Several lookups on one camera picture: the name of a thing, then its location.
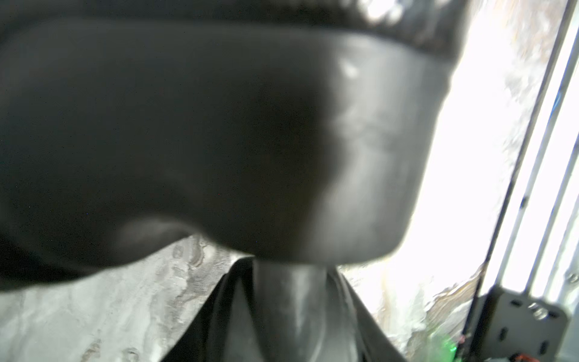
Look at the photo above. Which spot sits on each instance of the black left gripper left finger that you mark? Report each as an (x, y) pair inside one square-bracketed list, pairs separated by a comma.
[(204, 339)]

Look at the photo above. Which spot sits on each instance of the black ribbed hard-shell suitcase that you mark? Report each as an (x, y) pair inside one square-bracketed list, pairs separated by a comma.
[(296, 132)]

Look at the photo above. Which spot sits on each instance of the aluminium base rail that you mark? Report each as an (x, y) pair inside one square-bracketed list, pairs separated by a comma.
[(526, 291)]

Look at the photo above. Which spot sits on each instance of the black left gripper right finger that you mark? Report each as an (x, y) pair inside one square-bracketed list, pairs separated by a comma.
[(371, 344)]

